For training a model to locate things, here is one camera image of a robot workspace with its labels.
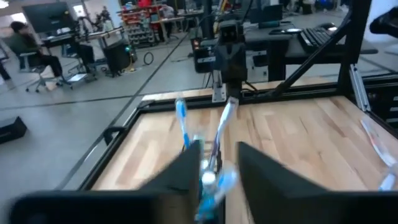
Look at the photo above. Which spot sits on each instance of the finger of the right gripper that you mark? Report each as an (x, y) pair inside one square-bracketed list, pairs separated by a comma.
[(203, 65)]

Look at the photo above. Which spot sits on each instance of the dark computer desk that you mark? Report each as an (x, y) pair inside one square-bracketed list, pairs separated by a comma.
[(62, 37)]

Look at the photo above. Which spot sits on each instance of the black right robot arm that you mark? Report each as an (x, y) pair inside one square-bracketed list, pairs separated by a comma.
[(234, 88)]

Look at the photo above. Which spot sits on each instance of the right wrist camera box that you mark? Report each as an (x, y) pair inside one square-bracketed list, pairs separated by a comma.
[(231, 31)]

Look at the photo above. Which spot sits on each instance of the grey footrest plate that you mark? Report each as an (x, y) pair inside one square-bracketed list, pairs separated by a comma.
[(77, 77)]

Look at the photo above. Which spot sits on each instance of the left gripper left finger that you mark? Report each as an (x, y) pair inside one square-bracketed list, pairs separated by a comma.
[(93, 208)]

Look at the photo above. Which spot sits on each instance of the large black monitor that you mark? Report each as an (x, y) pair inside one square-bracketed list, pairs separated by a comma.
[(48, 17)]

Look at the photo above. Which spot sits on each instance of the black aluminium table frame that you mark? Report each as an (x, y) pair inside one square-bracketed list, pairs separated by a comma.
[(354, 46)]

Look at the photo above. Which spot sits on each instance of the black keyboard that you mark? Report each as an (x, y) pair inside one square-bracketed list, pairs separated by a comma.
[(315, 39)]

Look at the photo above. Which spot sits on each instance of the person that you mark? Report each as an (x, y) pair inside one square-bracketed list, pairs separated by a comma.
[(25, 43), (168, 14)]

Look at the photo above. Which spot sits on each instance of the purple white toothbrush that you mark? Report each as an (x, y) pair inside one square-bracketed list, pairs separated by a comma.
[(228, 109)]

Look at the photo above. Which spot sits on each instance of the orange white toothbrush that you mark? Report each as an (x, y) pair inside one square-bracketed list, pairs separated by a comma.
[(377, 146)]

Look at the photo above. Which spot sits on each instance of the black desk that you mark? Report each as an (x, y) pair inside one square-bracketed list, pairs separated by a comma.
[(280, 37)]

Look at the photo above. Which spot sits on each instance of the black computer tower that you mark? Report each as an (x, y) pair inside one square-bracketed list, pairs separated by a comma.
[(118, 57)]

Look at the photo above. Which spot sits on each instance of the red parts shelf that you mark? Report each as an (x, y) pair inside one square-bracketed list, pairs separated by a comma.
[(136, 25)]

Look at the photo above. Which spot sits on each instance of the flat black floor box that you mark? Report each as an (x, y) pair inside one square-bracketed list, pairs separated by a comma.
[(11, 130)]

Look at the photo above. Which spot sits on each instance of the blue white toothbrush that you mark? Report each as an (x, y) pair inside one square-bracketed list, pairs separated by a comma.
[(181, 109), (388, 183), (228, 180)]

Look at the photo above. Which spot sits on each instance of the grey office chair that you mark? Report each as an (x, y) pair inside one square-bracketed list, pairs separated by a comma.
[(34, 67)]

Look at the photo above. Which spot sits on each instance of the black computer mouse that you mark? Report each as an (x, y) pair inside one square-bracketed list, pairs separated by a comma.
[(326, 26)]

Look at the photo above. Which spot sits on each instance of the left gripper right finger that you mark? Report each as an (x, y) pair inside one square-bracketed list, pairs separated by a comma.
[(311, 208)]

